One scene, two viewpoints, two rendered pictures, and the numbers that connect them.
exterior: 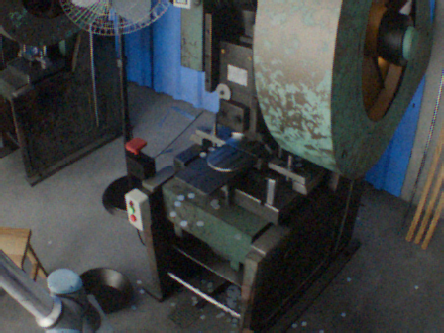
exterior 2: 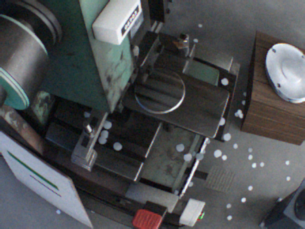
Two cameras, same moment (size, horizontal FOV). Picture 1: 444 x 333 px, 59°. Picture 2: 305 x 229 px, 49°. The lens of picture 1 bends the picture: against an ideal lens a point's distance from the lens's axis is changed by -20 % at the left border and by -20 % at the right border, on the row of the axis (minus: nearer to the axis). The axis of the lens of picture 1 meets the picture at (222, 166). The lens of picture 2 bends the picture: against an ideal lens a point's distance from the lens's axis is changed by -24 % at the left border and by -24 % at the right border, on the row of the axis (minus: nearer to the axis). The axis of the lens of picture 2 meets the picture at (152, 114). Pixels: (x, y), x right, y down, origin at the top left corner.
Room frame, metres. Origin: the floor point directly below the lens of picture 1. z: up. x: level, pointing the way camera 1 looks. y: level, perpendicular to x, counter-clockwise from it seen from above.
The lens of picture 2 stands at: (1.37, 0.45, 1.74)
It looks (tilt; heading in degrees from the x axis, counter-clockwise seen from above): 67 degrees down; 260
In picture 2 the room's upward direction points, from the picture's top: 8 degrees counter-clockwise
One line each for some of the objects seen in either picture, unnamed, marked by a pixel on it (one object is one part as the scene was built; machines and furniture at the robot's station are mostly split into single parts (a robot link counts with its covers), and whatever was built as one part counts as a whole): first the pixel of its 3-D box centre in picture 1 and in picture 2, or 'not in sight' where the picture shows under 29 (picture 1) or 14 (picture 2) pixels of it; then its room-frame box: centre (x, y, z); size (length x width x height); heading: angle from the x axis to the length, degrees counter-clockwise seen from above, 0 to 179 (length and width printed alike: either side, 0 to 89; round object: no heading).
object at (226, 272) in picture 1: (247, 243); not in sight; (1.37, -0.10, 0.31); 0.43 x 0.42 x 0.01; 50
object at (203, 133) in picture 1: (212, 132); (88, 134); (1.47, 0.03, 0.76); 0.17 x 0.06 x 0.10; 50
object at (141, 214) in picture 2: (137, 151); (147, 221); (1.40, 0.30, 0.72); 0.07 x 0.06 x 0.08; 140
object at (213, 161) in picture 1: (217, 182); (178, 107); (1.23, 0.01, 0.72); 0.25 x 0.14 x 0.14; 140
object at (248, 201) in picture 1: (250, 168); (118, 92); (1.36, -0.10, 0.67); 0.45 x 0.30 x 0.06; 50
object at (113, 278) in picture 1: (103, 293); not in sight; (1.25, 0.54, 0.04); 0.30 x 0.30 x 0.07
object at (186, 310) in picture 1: (223, 287); (167, 164); (1.26, -0.01, 0.14); 0.59 x 0.10 x 0.05; 140
